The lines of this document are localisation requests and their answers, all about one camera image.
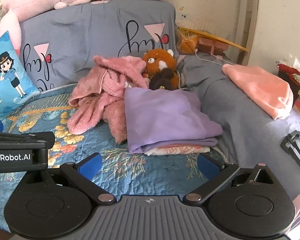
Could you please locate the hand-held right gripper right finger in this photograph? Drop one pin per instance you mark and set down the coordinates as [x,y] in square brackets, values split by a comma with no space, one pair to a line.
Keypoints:
[207,166]

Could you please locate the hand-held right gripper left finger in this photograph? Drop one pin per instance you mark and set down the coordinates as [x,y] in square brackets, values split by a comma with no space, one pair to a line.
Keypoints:
[91,165]

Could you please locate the white printed t-shirt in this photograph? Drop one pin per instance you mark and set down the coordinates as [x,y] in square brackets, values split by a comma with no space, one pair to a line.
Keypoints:
[180,150]

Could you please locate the purple garment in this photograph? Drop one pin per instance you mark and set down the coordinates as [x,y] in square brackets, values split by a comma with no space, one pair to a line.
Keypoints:
[162,120]

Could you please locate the pink fluffy jacket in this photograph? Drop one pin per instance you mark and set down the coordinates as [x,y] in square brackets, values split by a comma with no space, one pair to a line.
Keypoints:
[110,80]

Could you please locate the salmon fleece garment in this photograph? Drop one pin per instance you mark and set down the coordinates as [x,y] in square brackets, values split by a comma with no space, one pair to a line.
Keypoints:
[260,87]

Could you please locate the blue cartoon cushion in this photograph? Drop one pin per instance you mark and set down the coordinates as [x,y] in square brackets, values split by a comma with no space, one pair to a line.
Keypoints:
[10,80]

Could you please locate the black folding stand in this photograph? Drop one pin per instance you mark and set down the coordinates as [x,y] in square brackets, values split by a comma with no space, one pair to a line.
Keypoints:
[296,150]

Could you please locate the red panda plush toy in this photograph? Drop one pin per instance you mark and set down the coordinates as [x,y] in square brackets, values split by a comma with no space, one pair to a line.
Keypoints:
[156,65]

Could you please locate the dark bin with red rim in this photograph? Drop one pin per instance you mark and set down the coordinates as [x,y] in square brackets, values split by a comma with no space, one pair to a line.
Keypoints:
[286,77]

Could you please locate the pink basket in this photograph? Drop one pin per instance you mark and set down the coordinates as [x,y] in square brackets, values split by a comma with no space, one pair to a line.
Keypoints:
[213,46]

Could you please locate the orange bread bag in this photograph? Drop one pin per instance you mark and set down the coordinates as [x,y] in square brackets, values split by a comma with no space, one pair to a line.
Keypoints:
[187,42]

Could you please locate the yellow-rimmed board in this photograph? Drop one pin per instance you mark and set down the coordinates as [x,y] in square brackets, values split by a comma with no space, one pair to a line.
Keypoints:
[222,40]

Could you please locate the large pink plush toy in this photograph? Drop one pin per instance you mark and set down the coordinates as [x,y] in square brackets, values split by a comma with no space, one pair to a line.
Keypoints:
[40,2]

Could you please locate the grey printed sofa cover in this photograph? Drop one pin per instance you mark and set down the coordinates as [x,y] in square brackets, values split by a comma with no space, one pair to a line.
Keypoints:
[90,30]

